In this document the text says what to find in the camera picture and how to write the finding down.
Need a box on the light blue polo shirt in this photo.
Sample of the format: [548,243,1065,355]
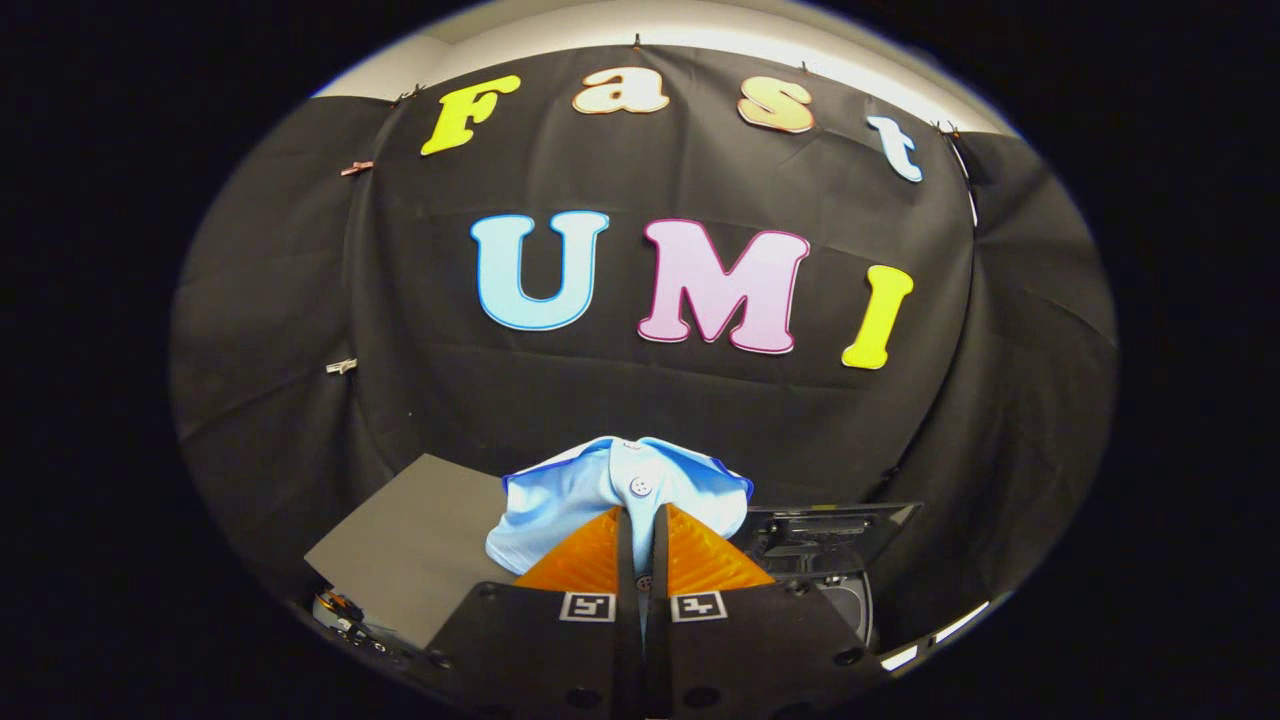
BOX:
[486,436,753,577]

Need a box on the black backdrop cloth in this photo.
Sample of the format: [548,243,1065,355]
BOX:
[170,45,1118,651]

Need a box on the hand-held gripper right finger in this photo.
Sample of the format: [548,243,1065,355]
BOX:
[646,503,891,720]

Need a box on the dark washing machine lid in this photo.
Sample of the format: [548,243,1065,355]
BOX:
[742,502,923,579]

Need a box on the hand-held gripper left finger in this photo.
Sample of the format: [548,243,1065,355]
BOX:
[420,507,643,720]

